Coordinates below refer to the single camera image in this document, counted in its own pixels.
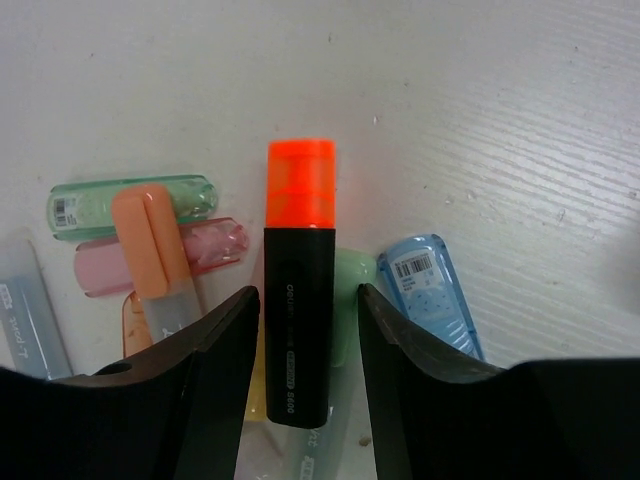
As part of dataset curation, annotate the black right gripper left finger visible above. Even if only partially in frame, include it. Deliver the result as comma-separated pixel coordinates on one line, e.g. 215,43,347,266
1,286,260,479

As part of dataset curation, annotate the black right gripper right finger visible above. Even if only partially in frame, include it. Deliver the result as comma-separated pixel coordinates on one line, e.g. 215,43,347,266
358,284,639,479

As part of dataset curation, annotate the peach cap pastel highlighter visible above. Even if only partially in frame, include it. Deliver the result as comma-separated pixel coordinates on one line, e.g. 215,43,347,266
111,184,202,343

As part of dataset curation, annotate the yellow pastel highlighter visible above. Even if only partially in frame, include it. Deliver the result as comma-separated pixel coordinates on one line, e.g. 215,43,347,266
245,315,267,422

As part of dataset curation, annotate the pink correction tape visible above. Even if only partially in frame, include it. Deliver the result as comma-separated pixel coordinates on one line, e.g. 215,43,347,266
74,217,249,298

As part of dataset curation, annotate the blue cap pastel highlighter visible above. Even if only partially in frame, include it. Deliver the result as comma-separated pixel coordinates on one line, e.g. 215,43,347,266
1,239,72,380

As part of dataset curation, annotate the orange cap black highlighter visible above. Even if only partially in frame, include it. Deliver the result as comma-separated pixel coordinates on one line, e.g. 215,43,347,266
263,138,336,429

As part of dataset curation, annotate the green correction tape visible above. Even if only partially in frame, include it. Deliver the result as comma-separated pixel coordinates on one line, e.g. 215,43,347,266
46,174,218,242

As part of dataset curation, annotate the blue correction tape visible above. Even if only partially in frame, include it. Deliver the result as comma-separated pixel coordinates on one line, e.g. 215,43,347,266
377,234,485,361

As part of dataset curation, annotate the green cap pastel highlighter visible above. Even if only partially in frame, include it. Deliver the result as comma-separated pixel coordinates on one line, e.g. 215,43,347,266
282,248,376,480

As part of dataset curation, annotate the orange correction tape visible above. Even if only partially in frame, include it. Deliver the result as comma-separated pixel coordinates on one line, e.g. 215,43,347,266
122,292,153,358

